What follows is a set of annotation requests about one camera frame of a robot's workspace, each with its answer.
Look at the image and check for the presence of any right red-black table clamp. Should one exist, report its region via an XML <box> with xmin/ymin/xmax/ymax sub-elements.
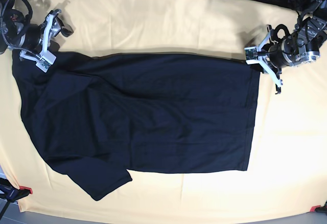
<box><xmin>310</xmin><ymin>201</ymin><xmax>327</xmax><ymax>215</ymax></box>

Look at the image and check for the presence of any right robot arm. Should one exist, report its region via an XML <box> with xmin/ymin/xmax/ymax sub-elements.
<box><xmin>1</xmin><ymin>0</ymin><xmax>74</xmax><ymax>67</ymax></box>

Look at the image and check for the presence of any red-black table clamp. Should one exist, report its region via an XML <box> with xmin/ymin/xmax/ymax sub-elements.
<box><xmin>1</xmin><ymin>178</ymin><xmax>33</xmax><ymax>219</ymax></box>
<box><xmin>310</xmin><ymin>201</ymin><xmax>327</xmax><ymax>215</ymax></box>

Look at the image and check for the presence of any dark navy T-shirt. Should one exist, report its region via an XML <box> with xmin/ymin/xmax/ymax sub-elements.
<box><xmin>12</xmin><ymin>51</ymin><xmax>260</xmax><ymax>201</ymax></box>

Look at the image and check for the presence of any left red-black table clamp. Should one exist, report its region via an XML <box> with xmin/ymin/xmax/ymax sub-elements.
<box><xmin>1</xmin><ymin>178</ymin><xmax>33</xmax><ymax>219</ymax></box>

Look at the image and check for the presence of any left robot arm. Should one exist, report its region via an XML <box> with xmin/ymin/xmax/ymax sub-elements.
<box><xmin>255</xmin><ymin>0</ymin><xmax>326</xmax><ymax>94</ymax></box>

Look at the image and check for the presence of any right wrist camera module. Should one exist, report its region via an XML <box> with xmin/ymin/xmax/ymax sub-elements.
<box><xmin>36</xmin><ymin>51</ymin><xmax>56</xmax><ymax>73</ymax></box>

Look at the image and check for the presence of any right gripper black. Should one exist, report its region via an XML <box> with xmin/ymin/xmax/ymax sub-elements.
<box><xmin>15</xmin><ymin>9</ymin><xmax>74</xmax><ymax>62</ymax></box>

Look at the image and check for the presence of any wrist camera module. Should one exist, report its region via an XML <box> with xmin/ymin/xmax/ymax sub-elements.
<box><xmin>244</xmin><ymin>46</ymin><xmax>262</xmax><ymax>65</ymax></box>
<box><xmin>36</xmin><ymin>51</ymin><xmax>56</xmax><ymax>73</ymax></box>

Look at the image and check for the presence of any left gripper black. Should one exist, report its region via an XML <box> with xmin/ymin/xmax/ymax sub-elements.
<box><xmin>257</xmin><ymin>25</ymin><xmax>294</xmax><ymax>94</ymax></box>

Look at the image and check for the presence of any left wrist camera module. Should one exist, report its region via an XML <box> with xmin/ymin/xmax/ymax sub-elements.
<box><xmin>244</xmin><ymin>46</ymin><xmax>262</xmax><ymax>65</ymax></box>

